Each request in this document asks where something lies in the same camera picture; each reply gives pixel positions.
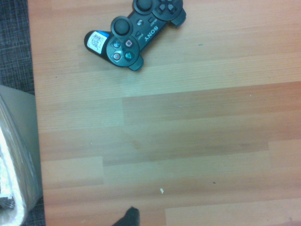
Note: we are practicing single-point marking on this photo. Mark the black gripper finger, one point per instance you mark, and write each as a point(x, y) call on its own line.
point(131, 217)

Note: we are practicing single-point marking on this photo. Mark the tiny white paper scrap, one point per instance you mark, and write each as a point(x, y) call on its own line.
point(161, 191)

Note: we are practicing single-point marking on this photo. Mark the beige plastic trash bin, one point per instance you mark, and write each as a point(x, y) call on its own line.
point(26, 110)

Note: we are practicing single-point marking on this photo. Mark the white plastic bin liner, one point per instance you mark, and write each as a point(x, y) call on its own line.
point(11, 164)

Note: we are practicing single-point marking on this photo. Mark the black Sony game controller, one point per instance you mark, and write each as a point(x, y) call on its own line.
point(145, 30)

